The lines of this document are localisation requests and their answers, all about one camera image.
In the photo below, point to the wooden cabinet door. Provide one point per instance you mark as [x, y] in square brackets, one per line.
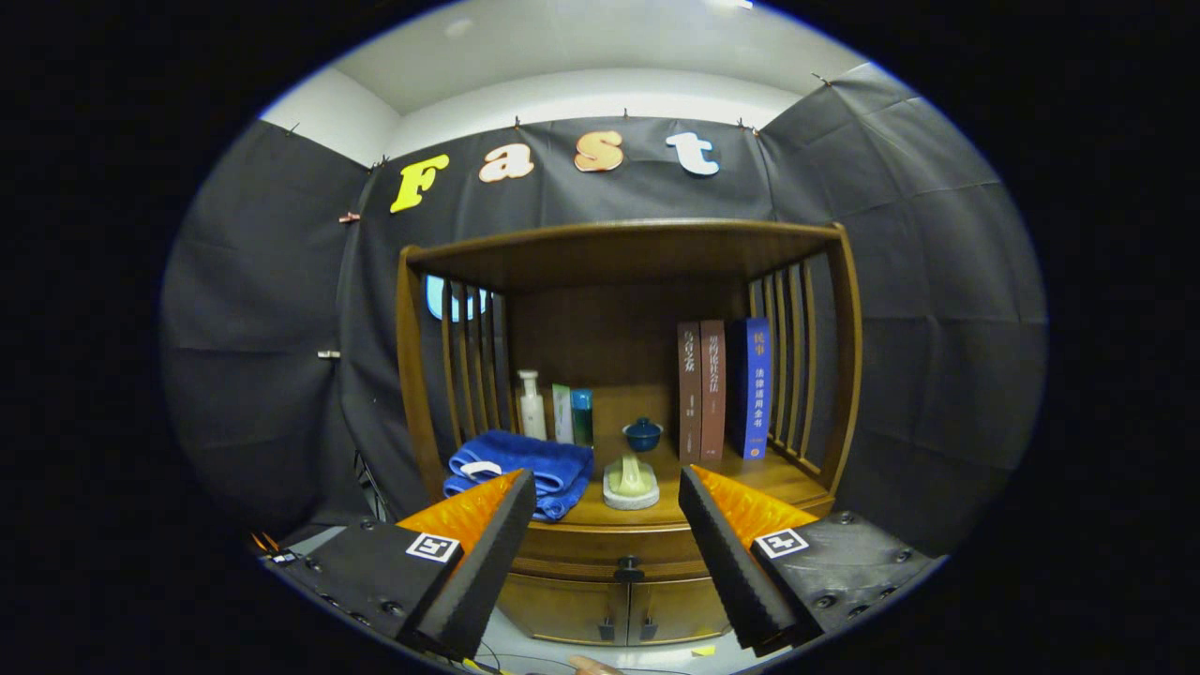
[562, 609]
[675, 609]

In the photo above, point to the wooden cabinet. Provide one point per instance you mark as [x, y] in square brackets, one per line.
[609, 347]

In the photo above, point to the teal bottle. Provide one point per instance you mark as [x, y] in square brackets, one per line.
[582, 422]

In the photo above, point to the white pump bottle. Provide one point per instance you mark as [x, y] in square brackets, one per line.
[532, 417]

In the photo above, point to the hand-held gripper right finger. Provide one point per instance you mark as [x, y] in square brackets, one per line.
[731, 572]

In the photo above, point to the folded blue towel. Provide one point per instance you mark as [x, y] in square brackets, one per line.
[553, 469]

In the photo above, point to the wooden countertop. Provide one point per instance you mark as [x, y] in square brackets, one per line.
[623, 517]

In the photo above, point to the white and green box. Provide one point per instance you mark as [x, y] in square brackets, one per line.
[562, 417]

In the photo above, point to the wooden drawer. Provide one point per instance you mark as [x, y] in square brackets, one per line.
[609, 548]

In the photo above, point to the blue book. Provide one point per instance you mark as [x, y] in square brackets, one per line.
[757, 394]

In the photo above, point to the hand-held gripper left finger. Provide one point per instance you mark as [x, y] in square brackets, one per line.
[487, 572]

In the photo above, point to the black backdrop cloth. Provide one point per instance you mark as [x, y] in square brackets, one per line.
[919, 281]

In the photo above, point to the blue lidded teacup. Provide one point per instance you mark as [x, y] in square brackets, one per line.
[643, 437]

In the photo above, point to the reddish brown book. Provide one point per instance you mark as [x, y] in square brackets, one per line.
[712, 394]

